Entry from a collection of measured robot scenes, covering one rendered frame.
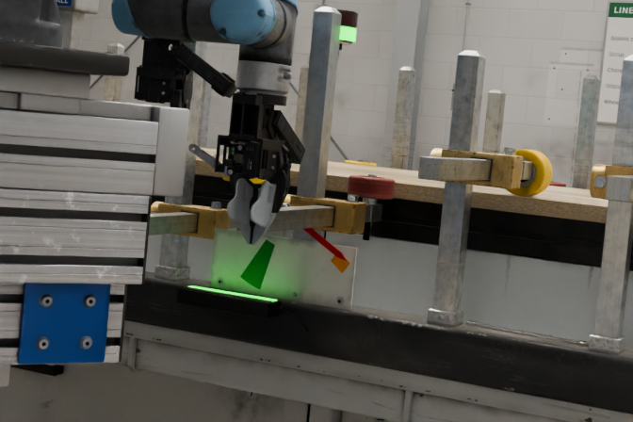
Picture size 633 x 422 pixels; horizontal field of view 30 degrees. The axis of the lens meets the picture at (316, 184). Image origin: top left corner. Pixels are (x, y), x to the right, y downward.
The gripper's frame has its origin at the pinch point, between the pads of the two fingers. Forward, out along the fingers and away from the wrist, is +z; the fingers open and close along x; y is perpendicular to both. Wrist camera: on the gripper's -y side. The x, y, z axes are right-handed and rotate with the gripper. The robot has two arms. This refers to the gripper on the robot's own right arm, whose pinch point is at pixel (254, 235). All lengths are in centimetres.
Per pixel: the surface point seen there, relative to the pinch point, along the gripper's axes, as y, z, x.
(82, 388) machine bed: -50, 41, -62
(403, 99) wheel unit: -133, -26, -31
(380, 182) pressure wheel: -38.7, -8.2, 2.8
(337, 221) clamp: -23.4, -1.7, 2.3
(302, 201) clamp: -23.3, -4.3, -4.1
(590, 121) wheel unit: -133, -25, 17
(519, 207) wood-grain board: -46, -6, 26
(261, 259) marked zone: -23.5, 6.2, -10.6
